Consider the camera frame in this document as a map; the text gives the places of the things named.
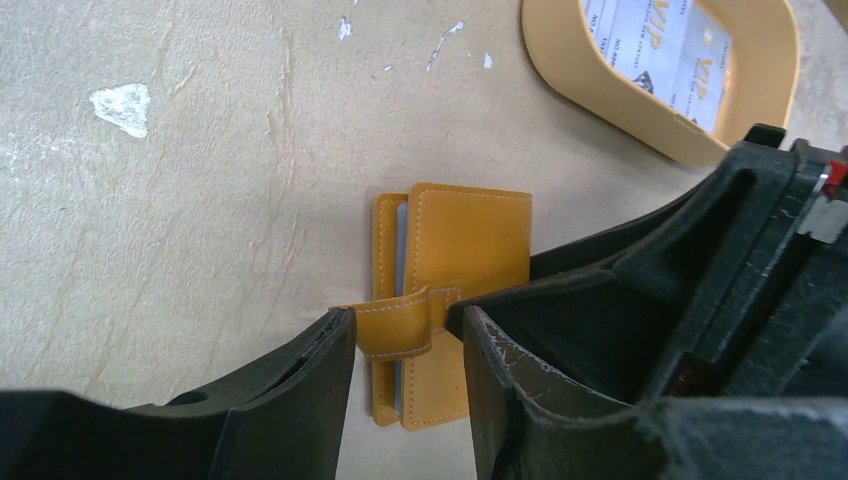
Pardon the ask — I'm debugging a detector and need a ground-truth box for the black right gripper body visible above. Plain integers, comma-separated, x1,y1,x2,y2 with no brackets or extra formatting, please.
662,124,847,398

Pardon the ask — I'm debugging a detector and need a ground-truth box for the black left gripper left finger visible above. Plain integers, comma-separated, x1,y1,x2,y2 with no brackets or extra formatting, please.
1,308,356,479

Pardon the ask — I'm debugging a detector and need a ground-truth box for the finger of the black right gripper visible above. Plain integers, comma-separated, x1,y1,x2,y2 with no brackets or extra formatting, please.
445,165,796,405

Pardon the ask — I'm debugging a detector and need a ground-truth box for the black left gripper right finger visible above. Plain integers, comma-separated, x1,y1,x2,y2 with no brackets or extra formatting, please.
463,306,847,479

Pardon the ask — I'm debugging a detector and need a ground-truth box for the orange leather card holder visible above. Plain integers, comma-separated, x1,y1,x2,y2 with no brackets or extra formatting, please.
353,183,532,431

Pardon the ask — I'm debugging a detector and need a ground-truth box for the orange oval tray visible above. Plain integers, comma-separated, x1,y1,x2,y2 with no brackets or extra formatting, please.
521,1,801,166

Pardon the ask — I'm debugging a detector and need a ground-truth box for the loose card in tray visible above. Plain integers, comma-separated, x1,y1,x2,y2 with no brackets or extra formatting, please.
671,5,733,133

